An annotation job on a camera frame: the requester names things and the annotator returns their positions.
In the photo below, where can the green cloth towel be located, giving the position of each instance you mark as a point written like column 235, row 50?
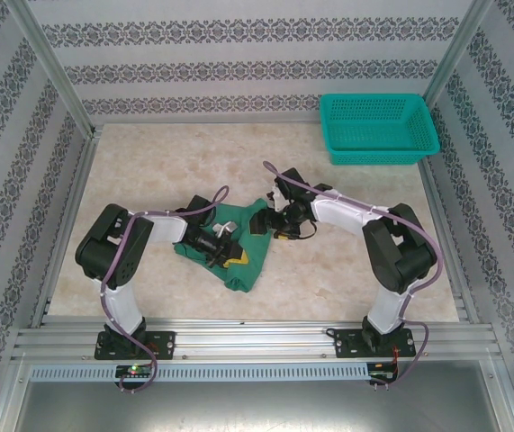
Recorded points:
column 243, row 279

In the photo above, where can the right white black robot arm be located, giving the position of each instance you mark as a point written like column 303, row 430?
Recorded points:
column 389, row 310

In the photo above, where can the teal plastic mesh basket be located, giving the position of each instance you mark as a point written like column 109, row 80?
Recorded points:
column 342, row 155

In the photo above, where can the aluminium profile beam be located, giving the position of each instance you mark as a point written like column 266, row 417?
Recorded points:
column 261, row 342

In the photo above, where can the grey metal panel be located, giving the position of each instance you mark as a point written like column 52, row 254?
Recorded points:
column 256, row 409

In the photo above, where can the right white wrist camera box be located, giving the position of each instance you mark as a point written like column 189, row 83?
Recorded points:
column 273, row 198

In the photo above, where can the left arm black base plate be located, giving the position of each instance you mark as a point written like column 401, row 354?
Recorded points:
column 162, row 344

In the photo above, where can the aluminium table end rail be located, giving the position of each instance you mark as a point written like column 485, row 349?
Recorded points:
column 193, row 122

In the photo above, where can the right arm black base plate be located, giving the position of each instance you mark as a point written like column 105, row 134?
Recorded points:
column 346, row 344

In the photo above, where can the aluminium table side rail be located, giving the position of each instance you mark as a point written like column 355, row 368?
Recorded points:
column 86, row 153
column 434, row 202

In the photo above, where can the aluminium frame post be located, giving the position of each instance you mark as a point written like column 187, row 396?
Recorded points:
column 460, row 45
column 54, row 67

